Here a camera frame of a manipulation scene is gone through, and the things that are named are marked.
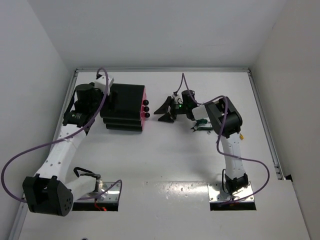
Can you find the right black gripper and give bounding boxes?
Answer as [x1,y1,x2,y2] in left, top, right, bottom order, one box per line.
[154,96,188,123]

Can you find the black drawer cabinet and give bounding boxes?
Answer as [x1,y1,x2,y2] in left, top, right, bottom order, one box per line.
[100,83,147,132]

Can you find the pink bottom drawer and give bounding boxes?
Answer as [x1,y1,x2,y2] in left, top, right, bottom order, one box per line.
[141,112,151,119]

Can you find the pink drawer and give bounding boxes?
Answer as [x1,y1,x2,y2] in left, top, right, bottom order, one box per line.
[141,112,151,119]
[141,86,149,106]

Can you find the pink top drawer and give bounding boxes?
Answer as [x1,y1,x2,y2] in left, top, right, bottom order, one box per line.
[141,86,149,106]

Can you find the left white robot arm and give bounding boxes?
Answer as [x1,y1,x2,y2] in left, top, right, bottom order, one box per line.
[22,82,106,217]

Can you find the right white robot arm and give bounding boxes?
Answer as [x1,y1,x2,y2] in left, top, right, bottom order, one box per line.
[154,90,249,195]

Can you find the green flush cutters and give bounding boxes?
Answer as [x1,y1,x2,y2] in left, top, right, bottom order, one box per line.
[191,118,213,132]

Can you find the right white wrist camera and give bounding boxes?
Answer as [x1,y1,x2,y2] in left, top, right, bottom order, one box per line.
[171,93,181,104]

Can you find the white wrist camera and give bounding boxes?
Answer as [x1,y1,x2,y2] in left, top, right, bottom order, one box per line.
[94,75,114,95]
[171,93,181,104]

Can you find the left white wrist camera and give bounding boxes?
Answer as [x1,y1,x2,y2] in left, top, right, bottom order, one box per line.
[94,75,114,95]

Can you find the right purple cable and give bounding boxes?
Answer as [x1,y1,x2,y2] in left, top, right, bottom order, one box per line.
[173,72,271,206]

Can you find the purple cable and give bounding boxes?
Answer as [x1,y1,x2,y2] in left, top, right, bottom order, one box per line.
[1,67,123,203]
[173,72,271,206]

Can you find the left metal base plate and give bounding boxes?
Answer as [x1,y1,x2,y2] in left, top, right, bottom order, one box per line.
[75,179,123,204]

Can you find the metal base plate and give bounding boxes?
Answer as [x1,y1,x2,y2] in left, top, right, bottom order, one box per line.
[207,182,255,203]
[75,179,123,204]

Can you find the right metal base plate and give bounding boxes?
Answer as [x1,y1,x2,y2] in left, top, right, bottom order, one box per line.
[207,182,255,203]

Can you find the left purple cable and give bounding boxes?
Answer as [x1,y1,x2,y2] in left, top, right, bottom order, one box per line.
[1,67,123,203]

